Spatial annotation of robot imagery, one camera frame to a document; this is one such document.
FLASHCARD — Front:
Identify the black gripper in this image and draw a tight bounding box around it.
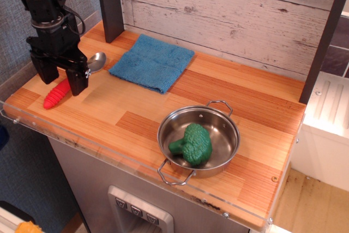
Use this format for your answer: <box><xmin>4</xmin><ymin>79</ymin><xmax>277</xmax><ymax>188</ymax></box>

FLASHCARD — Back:
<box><xmin>26</xmin><ymin>16</ymin><xmax>89</xmax><ymax>96</ymax></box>

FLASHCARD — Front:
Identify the red handled metal spoon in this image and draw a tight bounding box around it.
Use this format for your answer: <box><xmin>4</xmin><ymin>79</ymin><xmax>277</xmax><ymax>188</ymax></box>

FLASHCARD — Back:
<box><xmin>43</xmin><ymin>52</ymin><xmax>106</xmax><ymax>109</ymax></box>

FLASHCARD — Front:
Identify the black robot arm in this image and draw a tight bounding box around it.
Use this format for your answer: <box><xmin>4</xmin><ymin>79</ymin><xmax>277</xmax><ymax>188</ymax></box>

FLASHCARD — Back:
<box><xmin>21</xmin><ymin>0</ymin><xmax>91</xmax><ymax>96</ymax></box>

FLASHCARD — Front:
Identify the blue cloth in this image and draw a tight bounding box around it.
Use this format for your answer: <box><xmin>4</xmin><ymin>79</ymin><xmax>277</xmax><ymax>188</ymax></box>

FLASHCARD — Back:
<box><xmin>109</xmin><ymin>34</ymin><xmax>195</xmax><ymax>94</ymax></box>

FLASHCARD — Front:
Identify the clear acrylic edge guard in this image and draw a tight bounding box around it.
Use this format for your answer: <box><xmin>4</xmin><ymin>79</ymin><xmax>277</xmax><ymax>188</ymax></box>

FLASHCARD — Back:
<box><xmin>2</xmin><ymin>97</ymin><xmax>303</xmax><ymax>232</ymax></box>

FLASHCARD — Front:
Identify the grey cabinet with dispenser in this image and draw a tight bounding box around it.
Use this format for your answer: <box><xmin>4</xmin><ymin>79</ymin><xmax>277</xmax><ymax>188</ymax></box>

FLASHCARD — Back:
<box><xmin>49</xmin><ymin>139</ymin><xmax>249</xmax><ymax>232</ymax></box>

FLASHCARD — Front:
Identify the green toy broccoli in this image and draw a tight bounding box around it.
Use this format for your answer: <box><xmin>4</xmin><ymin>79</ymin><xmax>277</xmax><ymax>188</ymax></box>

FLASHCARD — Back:
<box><xmin>169</xmin><ymin>123</ymin><xmax>213</xmax><ymax>166</ymax></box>

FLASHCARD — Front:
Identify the yellow object at corner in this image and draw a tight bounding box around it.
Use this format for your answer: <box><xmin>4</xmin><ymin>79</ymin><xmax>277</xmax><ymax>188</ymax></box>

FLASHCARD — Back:
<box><xmin>14</xmin><ymin>222</ymin><xmax>43</xmax><ymax>233</ymax></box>

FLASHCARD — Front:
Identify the white toy sink unit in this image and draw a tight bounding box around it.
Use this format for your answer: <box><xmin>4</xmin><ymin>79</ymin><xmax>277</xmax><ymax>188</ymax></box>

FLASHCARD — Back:
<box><xmin>291</xmin><ymin>72</ymin><xmax>348</xmax><ymax>190</ymax></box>

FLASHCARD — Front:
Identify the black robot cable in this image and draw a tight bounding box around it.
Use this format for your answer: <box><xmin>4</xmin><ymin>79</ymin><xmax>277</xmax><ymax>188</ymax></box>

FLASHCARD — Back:
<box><xmin>64</xmin><ymin>5</ymin><xmax>87</xmax><ymax>37</ymax></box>

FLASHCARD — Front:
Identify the steel pot with handles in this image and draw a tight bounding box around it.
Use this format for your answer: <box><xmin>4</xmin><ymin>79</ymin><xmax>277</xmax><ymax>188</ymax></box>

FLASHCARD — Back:
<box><xmin>157</xmin><ymin>101</ymin><xmax>240</xmax><ymax>186</ymax></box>

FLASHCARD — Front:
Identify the dark right shelf post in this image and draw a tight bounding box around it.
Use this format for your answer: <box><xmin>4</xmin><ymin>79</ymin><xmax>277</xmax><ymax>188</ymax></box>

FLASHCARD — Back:
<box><xmin>299</xmin><ymin>0</ymin><xmax>346</xmax><ymax>104</ymax></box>

